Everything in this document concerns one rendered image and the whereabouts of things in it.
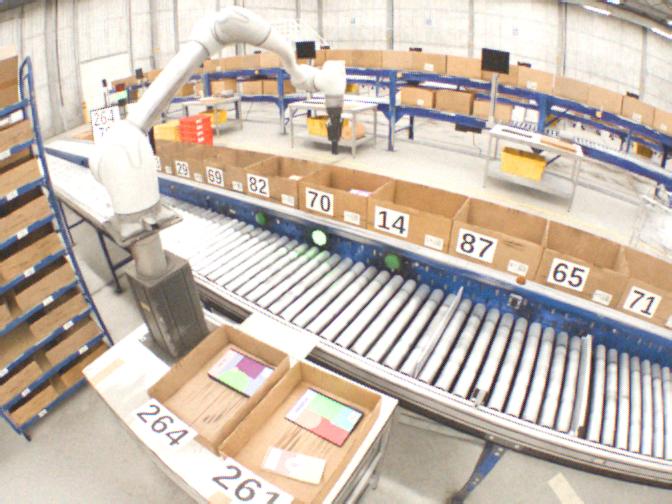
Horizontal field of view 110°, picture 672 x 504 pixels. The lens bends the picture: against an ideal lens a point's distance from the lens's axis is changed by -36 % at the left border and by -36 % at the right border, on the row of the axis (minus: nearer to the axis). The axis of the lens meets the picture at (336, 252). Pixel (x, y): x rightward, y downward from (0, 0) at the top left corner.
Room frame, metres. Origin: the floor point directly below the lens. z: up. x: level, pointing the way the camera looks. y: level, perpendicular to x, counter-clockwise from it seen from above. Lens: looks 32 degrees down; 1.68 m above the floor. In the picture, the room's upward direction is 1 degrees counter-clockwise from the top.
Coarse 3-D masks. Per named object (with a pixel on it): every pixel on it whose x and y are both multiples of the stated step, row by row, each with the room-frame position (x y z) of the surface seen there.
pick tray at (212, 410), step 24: (216, 336) 0.84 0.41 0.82; (240, 336) 0.85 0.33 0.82; (192, 360) 0.73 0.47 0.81; (216, 360) 0.79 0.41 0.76; (264, 360) 0.80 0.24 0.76; (288, 360) 0.74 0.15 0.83; (168, 384) 0.63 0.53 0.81; (192, 384) 0.67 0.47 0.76; (216, 384) 0.68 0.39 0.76; (264, 384) 0.63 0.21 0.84; (168, 408) 0.56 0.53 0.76; (192, 408) 0.58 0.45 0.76; (216, 408) 0.59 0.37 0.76; (240, 408) 0.54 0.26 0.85; (216, 432) 0.45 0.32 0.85
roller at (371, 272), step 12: (360, 276) 1.30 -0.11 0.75; (372, 276) 1.31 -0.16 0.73; (348, 288) 1.21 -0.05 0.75; (360, 288) 1.23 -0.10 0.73; (336, 300) 1.13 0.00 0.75; (348, 300) 1.15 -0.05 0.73; (324, 312) 1.06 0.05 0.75; (336, 312) 1.07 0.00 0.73; (312, 324) 0.99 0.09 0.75; (324, 324) 1.01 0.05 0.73
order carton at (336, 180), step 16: (320, 176) 1.84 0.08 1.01; (336, 176) 1.90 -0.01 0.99; (352, 176) 1.85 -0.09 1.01; (368, 176) 1.79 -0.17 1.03; (384, 176) 1.74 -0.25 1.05; (304, 192) 1.66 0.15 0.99; (336, 192) 1.56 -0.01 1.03; (304, 208) 1.67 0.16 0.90; (336, 208) 1.56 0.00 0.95; (352, 208) 1.51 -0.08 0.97; (352, 224) 1.51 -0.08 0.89
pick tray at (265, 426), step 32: (288, 384) 0.67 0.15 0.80; (320, 384) 0.69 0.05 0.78; (352, 384) 0.63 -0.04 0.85; (256, 416) 0.54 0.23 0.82; (224, 448) 0.41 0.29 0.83; (256, 448) 0.46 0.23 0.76; (288, 448) 0.46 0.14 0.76; (320, 448) 0.47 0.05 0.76; (352, 448) 0.43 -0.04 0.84; (288, 480) 0.36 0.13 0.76; (320, 480) 0.36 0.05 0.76
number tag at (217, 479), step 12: (228, 468) 0.34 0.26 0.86; (240, 468) 0.35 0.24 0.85; (216, 480) 0.30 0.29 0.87; (228, 480) 0.31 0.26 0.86; (240, 480) 0.31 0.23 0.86; (252, 480) 0.32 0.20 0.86; (264, 480) 0.32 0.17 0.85; (228, 492) 0.27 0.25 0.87; (240, 492) 0.28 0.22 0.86; (252, 492) 0.28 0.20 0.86; (264, 492) 0.29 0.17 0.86; (276, 492) 0.29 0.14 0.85
